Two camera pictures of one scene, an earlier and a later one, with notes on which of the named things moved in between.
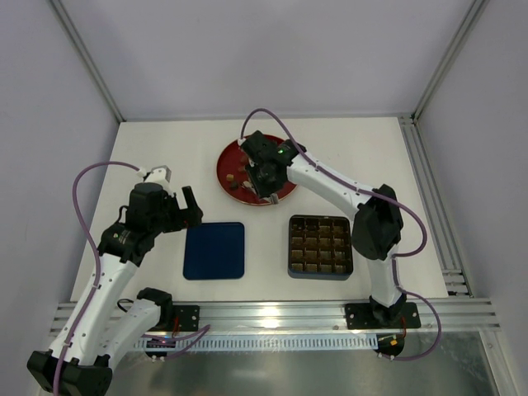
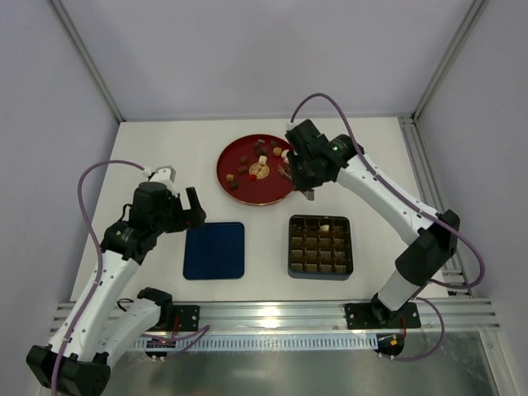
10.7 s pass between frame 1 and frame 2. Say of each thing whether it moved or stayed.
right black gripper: moved
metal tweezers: moved
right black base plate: stayed
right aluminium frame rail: stayed
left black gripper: stayed
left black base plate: stayed
